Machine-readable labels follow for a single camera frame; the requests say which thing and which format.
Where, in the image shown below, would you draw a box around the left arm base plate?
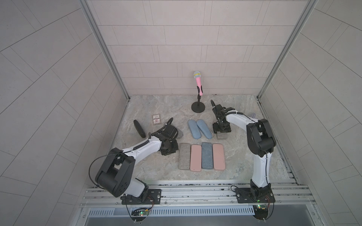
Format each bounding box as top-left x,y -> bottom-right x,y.
120,189 -> 162,205

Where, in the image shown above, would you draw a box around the playing card box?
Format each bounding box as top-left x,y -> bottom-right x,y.
152,114 -> 161,125

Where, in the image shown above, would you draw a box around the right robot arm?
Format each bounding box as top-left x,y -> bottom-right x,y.
211,100 -> 276,203

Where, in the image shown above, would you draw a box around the pink toy microphone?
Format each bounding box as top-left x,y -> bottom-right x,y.
194,71 -> 203,96

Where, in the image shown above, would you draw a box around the blue case beige lining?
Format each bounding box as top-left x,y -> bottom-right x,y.
197,119 -> 213,139

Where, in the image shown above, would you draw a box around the mint case yellow glasses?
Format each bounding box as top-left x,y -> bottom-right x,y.
179,143 -> 191,170

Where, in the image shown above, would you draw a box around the left circuit board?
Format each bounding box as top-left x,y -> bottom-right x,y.
131,208 -> 150,217

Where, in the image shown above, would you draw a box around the beige case with glasses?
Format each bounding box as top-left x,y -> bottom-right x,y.
176,129 -> 183,139

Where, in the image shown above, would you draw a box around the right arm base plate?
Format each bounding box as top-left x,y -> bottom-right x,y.
234,187 -> 275,204

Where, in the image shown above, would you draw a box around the right circuit board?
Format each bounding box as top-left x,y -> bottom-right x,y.
253,205 -> 269,220

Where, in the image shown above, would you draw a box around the aluminium mounting rail frame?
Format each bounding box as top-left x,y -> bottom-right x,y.
73,178 -> 323,226

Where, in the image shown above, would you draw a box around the clear case pink glasses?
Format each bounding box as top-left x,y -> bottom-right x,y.
188,120 -> 201,139

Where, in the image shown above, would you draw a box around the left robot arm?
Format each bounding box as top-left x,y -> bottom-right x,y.
89,118 -> 179,203

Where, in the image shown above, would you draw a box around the pink grey case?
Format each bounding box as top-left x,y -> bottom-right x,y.
212,144 -> 226,171

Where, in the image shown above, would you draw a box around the brown black glasses case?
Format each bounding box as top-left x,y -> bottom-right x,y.
133,120 -> 146,138

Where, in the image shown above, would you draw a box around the circuit board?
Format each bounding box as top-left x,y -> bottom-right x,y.
253,205 -> 269,220
131,208 -> 150,217

